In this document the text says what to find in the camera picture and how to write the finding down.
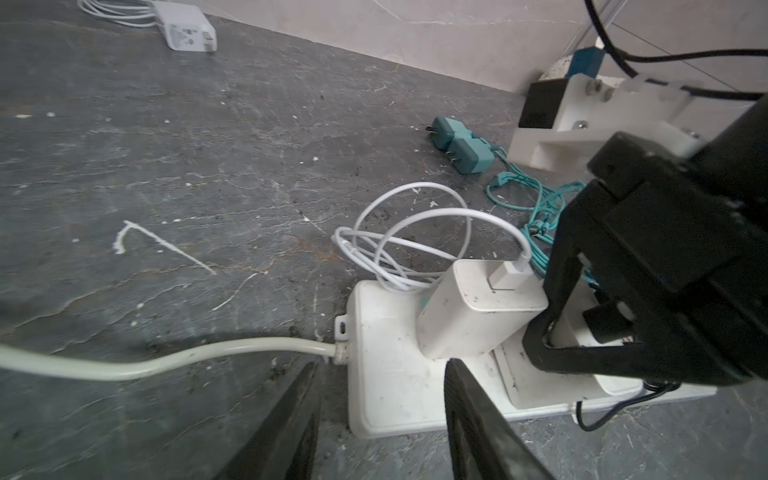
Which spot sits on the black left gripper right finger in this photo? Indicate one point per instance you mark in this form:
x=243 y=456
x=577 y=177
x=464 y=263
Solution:
x=482 y=443

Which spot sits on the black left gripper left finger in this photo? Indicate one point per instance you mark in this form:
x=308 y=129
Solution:
x=284 y=445

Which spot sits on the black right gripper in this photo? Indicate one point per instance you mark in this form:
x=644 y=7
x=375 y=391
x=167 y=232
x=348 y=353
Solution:
x=683 y=243

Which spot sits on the white USB charger adapter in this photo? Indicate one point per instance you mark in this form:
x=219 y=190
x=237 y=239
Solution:
x=476 y=306

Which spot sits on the white power strip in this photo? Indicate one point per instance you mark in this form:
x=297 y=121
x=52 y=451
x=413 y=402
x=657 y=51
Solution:
x=394 y=390

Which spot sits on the teal charger near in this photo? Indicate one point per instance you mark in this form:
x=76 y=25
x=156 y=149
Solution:
x=470 y=155

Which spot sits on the teal charger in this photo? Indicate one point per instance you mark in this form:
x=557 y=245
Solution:
x=470 y=155
x=444 y=130

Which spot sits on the teal charger far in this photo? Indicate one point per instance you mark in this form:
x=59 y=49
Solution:
x=444 y=130

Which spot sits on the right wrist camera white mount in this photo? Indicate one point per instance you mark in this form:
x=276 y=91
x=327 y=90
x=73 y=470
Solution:
x=572 y=110

